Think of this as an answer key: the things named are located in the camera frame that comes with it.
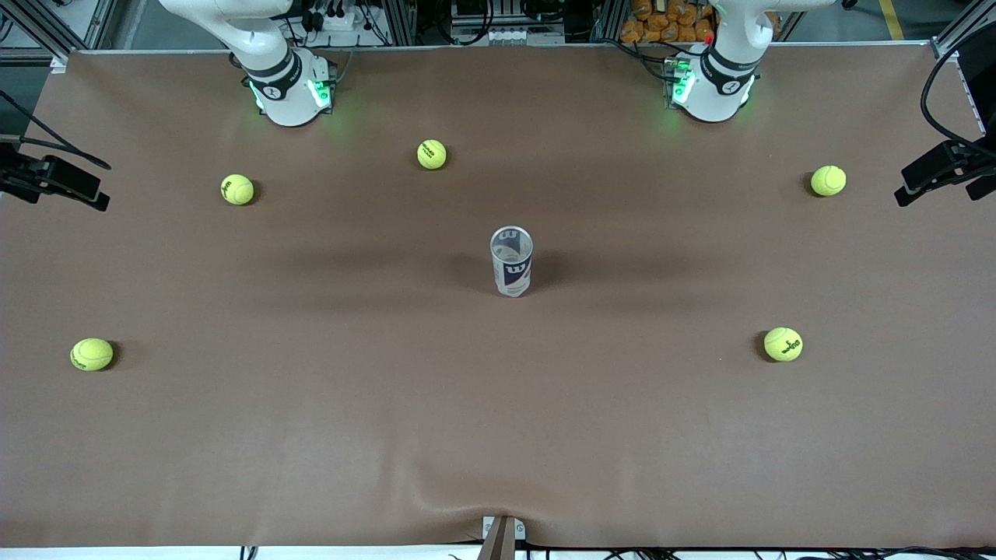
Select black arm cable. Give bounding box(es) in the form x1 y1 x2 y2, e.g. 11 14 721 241
921 39 996 149
0 89 112 170

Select aluminium frame post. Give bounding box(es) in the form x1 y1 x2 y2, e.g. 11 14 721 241
0 0 117 71
932 0 996 61
385 0 417 46
593 0 623 44

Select brown mounting post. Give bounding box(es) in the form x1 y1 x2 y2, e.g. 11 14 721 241
476 519 517 560

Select clear tennis ball can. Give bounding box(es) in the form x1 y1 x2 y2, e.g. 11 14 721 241
489 226 535 299

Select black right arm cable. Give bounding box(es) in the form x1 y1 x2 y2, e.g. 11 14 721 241
0 89 112 170

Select grey metal clamp bracket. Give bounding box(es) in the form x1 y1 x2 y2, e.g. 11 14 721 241
482 515 527 543

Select power strip with black plugs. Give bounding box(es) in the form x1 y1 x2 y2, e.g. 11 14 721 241
300 0 374 36

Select black control box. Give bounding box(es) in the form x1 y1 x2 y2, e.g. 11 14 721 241
451 0 573 28

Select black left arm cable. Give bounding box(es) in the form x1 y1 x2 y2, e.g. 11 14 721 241
921 39 996 149

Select orange snack bags pile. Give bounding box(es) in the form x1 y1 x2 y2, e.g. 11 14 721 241
620 0 717 44

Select white power strip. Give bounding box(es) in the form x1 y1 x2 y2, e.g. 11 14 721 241
484 27 566 46

